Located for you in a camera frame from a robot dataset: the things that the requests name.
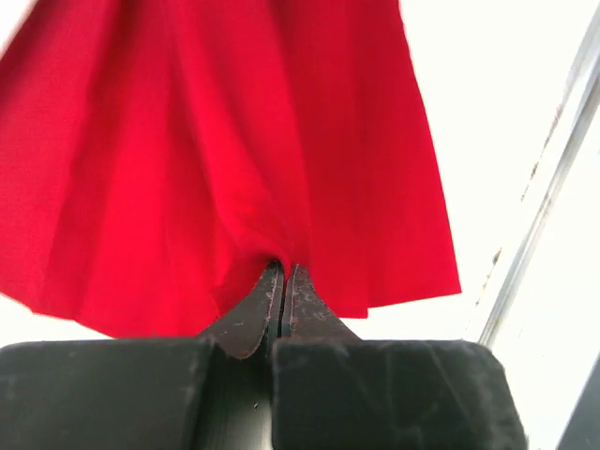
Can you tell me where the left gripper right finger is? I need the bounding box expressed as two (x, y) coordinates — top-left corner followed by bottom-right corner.
(279, 265), (359, 341)

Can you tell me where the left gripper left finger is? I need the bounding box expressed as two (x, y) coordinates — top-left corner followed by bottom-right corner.
(198, 262), (284, 360)

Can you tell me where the red pleated skirt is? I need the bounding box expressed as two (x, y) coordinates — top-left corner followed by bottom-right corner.
(1, 1), (460, 338)

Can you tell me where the aluminium frame rail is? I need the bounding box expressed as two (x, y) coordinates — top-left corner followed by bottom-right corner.
(472, 0), (600, 450)

